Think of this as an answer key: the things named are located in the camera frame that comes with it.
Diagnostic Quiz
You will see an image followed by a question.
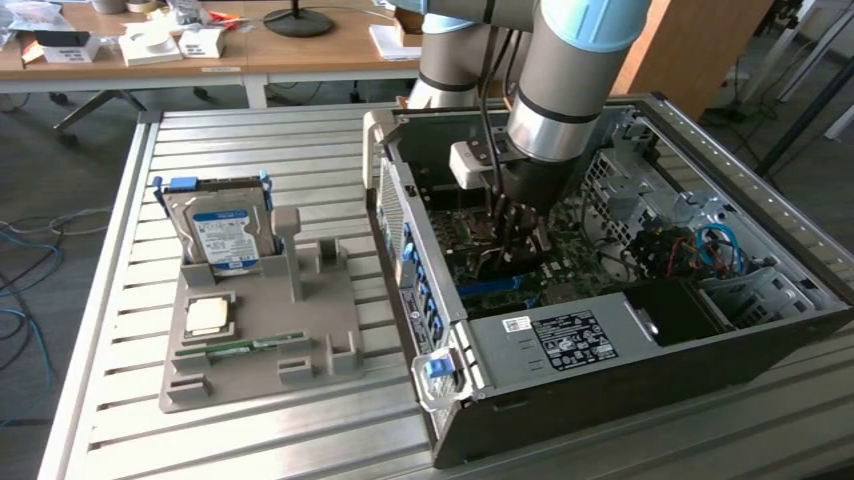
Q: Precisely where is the black round lamp base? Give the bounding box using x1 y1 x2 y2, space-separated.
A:
261 0 334 39

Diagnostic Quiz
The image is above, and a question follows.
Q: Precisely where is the white box with tape roll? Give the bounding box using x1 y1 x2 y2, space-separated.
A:
118 22 182 67

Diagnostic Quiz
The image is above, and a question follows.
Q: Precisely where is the white labelled cardboard box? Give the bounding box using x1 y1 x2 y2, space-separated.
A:
39 34 101 65

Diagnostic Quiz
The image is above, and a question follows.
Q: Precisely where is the hard disk in blue caddy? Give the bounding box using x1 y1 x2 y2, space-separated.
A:
150 170 278 279

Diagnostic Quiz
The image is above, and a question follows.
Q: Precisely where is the loose green RAM stick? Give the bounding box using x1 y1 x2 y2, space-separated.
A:
173 332 305 359

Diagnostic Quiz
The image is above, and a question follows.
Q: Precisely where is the brown cardboard box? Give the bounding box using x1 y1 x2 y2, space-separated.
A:
392 7 425 36

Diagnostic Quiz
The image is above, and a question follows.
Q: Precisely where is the white paper stack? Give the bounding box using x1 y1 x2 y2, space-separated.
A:
368 23 422 62

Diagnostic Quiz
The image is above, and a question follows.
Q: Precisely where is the small white printed box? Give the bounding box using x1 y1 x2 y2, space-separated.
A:
177 27 226 60

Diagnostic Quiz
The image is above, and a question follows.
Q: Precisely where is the CPU socket with metal frame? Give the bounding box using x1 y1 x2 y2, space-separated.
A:
458 207 498 242

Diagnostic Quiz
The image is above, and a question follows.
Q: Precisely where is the small metal disk bay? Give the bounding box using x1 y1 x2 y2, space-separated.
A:
696 267 819 331

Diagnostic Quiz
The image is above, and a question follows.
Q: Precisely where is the black camera cable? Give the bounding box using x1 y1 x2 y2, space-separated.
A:
474 24 522 216

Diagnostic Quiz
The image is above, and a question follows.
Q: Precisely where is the black flat device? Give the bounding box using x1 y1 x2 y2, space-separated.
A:
31 30 91 49

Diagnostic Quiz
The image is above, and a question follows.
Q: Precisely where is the orange packet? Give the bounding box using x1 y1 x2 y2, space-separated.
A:
205 9 245 32

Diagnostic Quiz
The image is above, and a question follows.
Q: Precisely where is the blue floor cable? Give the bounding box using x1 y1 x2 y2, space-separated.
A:
0 219 65 431

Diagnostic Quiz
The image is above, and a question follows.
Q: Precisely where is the grey plastic parts rack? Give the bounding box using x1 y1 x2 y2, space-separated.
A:
155 205 366 415

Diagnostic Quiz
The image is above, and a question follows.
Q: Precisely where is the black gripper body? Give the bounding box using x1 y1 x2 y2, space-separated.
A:
496 155 580 214

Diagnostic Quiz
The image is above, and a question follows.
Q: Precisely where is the dark metal post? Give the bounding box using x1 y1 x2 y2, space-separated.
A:
752 54 854 177

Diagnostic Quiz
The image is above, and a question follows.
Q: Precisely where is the blue expansion slot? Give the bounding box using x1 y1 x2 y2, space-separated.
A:
458 277 522 297

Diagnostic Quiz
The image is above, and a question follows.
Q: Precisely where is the open black PC case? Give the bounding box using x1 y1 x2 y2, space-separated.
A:
361 92 854 470

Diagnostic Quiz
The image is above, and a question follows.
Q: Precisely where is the blue data wire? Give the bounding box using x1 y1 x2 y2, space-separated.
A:
692 222 749 281

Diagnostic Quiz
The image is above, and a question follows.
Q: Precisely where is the white floor cable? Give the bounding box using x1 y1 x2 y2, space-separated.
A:
0 207 113 237

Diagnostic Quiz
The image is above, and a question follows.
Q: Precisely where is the clear plastic bag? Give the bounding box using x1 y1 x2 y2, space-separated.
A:
0 0 65 32

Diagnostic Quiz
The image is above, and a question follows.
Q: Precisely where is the grey power supply unit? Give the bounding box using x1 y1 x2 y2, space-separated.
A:
465 292 659 389

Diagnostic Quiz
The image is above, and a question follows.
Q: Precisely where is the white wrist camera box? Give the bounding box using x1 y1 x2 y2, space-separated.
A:
448 139 514 190

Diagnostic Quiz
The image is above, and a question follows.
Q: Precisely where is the wooden desk with wheeled legs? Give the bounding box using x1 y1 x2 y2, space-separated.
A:
0 0 258 146

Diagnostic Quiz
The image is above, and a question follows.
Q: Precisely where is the perforated metal disk bay cage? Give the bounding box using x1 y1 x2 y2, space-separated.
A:
577 107 675 251

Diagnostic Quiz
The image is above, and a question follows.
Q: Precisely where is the red wire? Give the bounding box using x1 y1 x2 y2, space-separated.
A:
671 234 708 271

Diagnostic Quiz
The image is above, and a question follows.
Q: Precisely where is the black wire bundle with connectors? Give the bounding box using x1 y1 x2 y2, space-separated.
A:
625 227 699 281

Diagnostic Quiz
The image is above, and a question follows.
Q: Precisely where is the green motherboard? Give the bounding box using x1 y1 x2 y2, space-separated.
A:
422 182 632 319

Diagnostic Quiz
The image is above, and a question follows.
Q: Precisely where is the white desk leg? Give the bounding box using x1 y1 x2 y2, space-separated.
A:
737 0 821 104

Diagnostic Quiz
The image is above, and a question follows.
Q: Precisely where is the CPU chip with metal lid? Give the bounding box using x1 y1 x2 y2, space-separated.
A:
182 297 232 337

